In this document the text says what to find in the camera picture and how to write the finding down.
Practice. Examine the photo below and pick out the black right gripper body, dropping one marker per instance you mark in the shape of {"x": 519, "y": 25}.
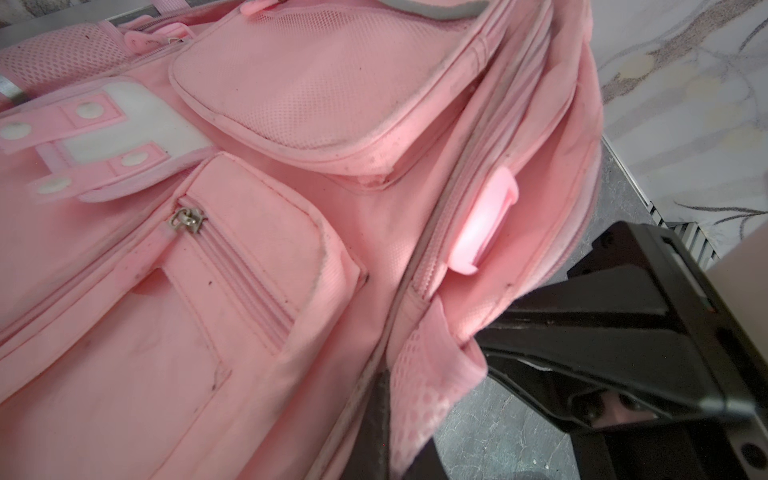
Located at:
{"x": 705, "y": 449}

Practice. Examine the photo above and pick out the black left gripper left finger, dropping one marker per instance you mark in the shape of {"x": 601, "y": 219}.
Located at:
{"x": 370, "y": 454}

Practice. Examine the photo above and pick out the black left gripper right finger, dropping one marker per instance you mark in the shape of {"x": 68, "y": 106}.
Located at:
{"x": 427, "y": 465}

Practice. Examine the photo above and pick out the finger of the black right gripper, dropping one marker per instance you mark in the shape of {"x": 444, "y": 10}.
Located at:
{"x": 622, "y": 346}

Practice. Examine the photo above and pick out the pink student backpack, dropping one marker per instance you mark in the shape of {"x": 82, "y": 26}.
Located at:
{"x": 222, "y": 224}

